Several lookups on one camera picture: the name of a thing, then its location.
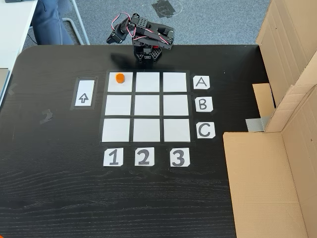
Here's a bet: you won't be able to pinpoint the paper label number 2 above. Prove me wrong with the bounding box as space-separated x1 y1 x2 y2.
134 147 156 167

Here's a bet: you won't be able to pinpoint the paper label letter C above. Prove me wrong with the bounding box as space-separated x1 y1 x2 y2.
196 121 215 139

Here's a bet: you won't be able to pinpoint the black floor tape patch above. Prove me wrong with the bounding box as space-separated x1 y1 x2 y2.
151 0 183 19

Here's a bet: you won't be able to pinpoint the clear tape scraps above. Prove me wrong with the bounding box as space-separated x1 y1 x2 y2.
39 109 54 126

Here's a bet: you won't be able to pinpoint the chair with white frame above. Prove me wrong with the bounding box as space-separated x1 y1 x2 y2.
55 0 90 46

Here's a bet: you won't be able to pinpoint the paper label number 1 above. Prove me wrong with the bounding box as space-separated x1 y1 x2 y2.
103 148 124 167

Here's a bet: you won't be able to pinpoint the paper label letter A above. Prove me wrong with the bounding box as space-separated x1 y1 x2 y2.
193 76 211 90

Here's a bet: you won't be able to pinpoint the white arrow paper sheet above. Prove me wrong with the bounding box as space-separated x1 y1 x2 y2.
74 79 96 108

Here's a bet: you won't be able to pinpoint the paper label letter B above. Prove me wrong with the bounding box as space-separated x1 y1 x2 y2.
195 96 213 113

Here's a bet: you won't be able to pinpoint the light grey board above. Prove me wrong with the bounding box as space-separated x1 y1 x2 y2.
0 68 12 110

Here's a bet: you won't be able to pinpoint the white grid sheet black tape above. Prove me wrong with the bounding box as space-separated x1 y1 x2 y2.
99 70 196 144

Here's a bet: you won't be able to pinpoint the brown cardboard screen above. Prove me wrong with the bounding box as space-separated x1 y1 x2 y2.
222 84 317 238
252 0 317 133

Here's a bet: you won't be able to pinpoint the white side table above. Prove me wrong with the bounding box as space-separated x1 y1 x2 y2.
0 0 38 70

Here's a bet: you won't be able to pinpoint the grey duct tape piece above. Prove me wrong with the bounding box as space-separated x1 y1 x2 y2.
245 116 269 132

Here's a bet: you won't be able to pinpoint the paper label number 3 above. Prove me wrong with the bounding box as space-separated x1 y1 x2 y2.
169 147 191 167

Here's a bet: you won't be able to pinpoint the red white servo cable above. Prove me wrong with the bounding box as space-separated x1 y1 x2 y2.
111 13 137 42

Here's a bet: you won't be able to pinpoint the person's leg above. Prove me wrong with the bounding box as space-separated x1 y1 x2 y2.
31 0 75 46

